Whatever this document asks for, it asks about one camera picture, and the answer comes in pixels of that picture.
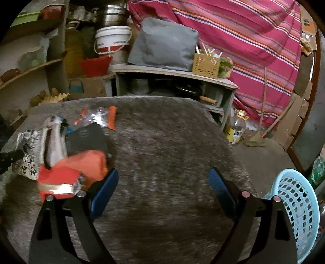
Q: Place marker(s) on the green plastic basin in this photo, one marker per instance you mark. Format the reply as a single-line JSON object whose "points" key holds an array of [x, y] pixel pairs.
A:
{"points": [[25, 19]]}

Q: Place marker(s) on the pale yellow toothed object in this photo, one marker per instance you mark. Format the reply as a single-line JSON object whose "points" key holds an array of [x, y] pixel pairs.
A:
{"points": [[61, 97]]}

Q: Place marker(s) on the green plastic bag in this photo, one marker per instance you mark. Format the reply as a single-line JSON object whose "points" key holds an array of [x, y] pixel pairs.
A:
{"points": [[319, 171]]}

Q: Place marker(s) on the red plastic basin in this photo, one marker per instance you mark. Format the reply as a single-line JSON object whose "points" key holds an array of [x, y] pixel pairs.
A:
{"points": [[96, 66]]}

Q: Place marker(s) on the bundle of wooden chopsticks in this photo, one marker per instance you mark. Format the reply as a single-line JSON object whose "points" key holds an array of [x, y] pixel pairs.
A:
{"points": [[204, 48]]}

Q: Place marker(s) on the yellow oil jug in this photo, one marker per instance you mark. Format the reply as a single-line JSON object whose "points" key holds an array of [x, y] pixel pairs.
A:
{"points": [[73, 48]]}

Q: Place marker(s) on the blue wrapper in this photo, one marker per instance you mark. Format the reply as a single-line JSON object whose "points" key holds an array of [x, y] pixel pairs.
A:
{"points": [[61, 118]]}

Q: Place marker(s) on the cardboard sheets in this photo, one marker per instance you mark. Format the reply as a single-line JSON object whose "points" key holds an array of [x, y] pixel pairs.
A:
{"points": [[289, 127]]}

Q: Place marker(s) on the wooden chopstick holder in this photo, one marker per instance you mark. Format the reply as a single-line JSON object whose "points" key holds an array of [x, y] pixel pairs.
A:
{"points": [[205, 66]]}

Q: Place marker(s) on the wooden shelf rack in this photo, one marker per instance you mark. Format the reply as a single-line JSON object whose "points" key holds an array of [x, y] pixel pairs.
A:
{"points": [[54, 76]]}

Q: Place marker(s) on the cardboard box with blue print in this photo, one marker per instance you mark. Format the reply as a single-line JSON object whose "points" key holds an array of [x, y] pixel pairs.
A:
{"points": [[96, 87]]}

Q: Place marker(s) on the red carton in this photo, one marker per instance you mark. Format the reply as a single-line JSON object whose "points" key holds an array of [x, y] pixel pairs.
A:
{"points": [[76, 165]]}

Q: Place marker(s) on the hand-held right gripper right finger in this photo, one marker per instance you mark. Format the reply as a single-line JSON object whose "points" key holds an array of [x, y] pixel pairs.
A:
{"points": [[221, 191]]}

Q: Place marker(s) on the brown sweet potato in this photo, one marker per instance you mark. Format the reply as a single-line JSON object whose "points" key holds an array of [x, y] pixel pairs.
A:
{"points": [[10, 73]]}

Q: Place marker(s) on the grey cloth bag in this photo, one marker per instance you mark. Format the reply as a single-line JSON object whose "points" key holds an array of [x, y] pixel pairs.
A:
{"points": [[162, 45]]}

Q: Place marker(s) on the clear wrapper with orange ends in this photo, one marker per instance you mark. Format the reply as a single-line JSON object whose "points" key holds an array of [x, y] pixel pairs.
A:
{"points": [[111, 119]]}

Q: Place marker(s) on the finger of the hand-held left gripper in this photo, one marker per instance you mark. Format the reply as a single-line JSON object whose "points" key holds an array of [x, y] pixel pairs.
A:
{"points": [[10, 158]]}

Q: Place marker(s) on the white plastic bucket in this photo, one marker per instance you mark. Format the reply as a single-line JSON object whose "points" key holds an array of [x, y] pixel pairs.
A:
{"points": [[111, 38]]}

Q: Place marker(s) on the clear plastic bag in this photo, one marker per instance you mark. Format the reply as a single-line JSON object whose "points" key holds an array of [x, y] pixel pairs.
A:
{"points": [[31, 59]]}

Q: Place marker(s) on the brown wooden door frame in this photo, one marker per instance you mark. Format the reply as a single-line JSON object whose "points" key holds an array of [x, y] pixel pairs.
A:
{"points": [[316, 101]]}

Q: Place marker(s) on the red container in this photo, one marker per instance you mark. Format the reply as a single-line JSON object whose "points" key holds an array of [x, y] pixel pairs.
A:
{"points": [[52, 11]]}

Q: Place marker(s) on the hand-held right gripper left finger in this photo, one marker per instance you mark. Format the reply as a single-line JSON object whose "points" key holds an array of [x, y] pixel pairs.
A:
{"points": [[105, 194]]}

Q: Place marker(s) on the grey shelf unit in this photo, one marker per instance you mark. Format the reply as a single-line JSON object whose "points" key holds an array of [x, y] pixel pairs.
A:
{"points": [[152, 69]]}

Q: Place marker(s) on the white packet with black print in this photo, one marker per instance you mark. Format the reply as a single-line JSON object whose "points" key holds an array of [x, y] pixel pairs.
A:
{"points": [[29, 157]]}

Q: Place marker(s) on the bag of green vegetables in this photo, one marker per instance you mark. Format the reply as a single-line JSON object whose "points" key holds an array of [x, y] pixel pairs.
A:
{"points": [[224, 67]]}

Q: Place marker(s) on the grey fuzzy mat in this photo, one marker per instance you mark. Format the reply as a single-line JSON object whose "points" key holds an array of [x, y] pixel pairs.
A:
{"points": [[165, 152]]}

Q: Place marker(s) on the grey crumpled wrapper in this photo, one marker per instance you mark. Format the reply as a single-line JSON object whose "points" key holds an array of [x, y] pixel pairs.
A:
{"points": [[55, 144]]}

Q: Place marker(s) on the steel pot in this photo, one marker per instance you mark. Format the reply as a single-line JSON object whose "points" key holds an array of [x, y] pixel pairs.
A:
{"points": [[111, 15]]}

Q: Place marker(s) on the black plastic bag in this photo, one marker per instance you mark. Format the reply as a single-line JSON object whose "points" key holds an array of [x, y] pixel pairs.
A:
{"points": [[88, 139]]}

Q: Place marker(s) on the row of glass jars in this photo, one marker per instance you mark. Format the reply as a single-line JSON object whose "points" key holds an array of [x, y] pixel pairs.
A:
{"points": [[81, 12]]}

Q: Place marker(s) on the straw broom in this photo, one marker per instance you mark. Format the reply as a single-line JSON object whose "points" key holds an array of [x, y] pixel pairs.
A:
{"points": [[254, 142]]}

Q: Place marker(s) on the light blue plastic basket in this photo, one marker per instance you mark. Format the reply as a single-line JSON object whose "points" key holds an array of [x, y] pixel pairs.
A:
{"points": [[275, 184]]}

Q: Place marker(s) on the oil bottle with yellow label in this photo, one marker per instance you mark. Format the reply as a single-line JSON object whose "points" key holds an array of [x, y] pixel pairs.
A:
{"points": [[236, 129]]}

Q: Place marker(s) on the red striped cloth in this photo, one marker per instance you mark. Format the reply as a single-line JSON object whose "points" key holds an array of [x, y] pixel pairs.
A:
{"points": [[241, 38]]}

